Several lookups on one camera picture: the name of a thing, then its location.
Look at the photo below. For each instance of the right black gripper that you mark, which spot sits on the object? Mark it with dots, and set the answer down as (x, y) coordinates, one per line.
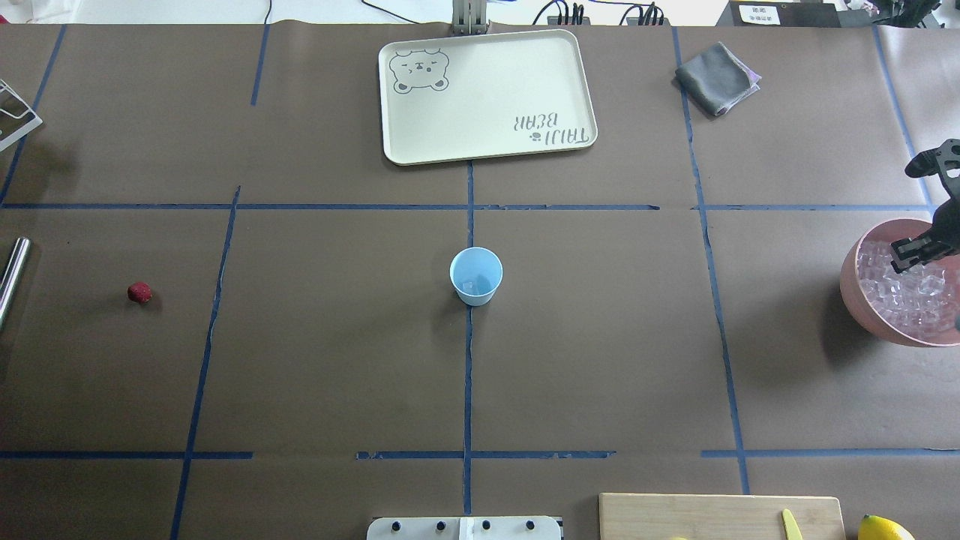
(946, 235)

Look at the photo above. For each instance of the pink bowl of ice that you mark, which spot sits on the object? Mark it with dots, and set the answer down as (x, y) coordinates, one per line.
(916, 308)

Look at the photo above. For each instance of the light blue plastic cup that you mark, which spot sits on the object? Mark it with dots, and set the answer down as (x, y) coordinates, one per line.
(476, 263)

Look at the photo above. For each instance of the grey folded cloth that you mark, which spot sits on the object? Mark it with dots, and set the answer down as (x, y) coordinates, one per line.
(717, 79)

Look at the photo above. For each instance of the yellow lemon left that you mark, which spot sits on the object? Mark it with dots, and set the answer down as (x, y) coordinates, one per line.
(874, 527)

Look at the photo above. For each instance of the bamboo cutting board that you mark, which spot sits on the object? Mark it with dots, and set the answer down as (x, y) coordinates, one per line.
(714, 516)

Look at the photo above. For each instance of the cream bear serving tray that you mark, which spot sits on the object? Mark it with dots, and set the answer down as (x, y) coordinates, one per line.
(484, 96)

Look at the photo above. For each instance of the red strawberry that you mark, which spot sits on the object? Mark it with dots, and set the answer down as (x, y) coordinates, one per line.
(140, 293)

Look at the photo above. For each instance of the steel muddler with black tip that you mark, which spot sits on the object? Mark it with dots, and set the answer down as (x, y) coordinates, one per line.
(12, 274)

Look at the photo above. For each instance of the aluminium frame post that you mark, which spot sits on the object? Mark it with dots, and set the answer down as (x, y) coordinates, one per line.
(469, 17)

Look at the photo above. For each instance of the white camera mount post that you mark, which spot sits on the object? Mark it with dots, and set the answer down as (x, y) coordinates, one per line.
(467, 527)

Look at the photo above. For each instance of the white wire cup rack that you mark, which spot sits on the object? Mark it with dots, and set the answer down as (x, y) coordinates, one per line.
(18, 118)

